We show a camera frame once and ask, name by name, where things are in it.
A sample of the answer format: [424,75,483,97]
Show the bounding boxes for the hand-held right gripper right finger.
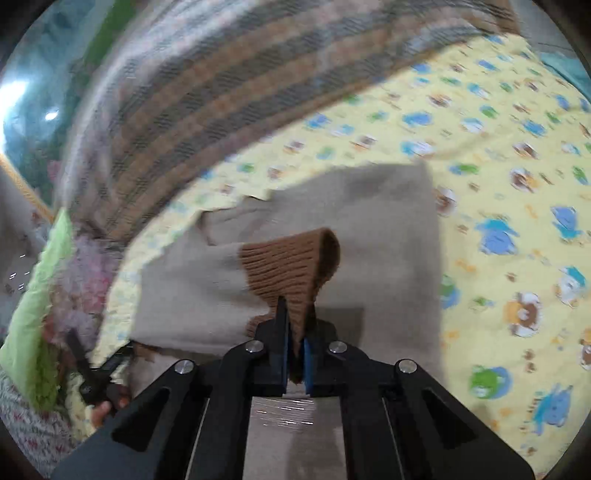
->
[301,305,537,480]

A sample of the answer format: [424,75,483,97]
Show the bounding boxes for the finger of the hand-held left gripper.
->
[65,330,94,385]
[95,344,137,376]

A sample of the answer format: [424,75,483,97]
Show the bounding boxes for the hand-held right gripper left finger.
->
[51,295,290,480]

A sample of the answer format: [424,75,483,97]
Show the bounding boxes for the grey knit cloth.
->
[130,161,448,403]

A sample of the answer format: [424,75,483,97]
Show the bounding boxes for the person's left hand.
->
[89,396,132,429]

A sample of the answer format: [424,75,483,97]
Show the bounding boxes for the green blanket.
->
[0,207,78,412]

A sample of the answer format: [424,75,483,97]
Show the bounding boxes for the floral ruffled pillow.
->
[43,225,131,366]

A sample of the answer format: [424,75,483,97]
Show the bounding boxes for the grey floral cloth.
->
[0,368,95,468]

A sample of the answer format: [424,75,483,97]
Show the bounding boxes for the gold framed flower painting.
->
[0,13,118,223]

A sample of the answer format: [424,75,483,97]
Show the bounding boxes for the plaid pillow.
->
[54,0,523,246]

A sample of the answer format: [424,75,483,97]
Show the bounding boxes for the yellow bear print bedsheet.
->
[92,33,591,477]

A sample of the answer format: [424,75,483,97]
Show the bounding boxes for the teal cloth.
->
[537,47,586,88]

